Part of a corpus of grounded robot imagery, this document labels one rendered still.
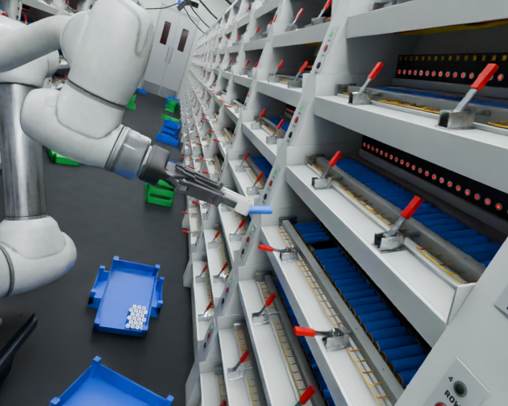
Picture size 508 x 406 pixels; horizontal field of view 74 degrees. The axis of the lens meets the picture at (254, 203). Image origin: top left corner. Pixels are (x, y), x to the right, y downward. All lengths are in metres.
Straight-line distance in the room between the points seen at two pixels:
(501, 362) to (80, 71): 0.66
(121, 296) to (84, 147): 1.05
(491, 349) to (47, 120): 0.66
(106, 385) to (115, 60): 1.08
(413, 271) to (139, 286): 1.32
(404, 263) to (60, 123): 0.57
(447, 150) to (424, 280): 0.17
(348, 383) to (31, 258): 0.88
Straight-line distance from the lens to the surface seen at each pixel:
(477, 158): 0.47
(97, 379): 1.41
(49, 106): 0.66
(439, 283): 0.50
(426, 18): 0.68
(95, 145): 0.65
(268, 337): 0.87
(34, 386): 1.39
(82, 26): 0.66
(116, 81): 0.63
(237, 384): 1.02
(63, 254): 1.18
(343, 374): 0.59
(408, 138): 0.57
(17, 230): 1.14
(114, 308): 1.60
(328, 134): 0.94
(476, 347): 0.42
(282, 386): 0.79
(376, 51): 0.97
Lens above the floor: 1.07
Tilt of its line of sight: 17 degrees down
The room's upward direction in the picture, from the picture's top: 22 degrees clockwise
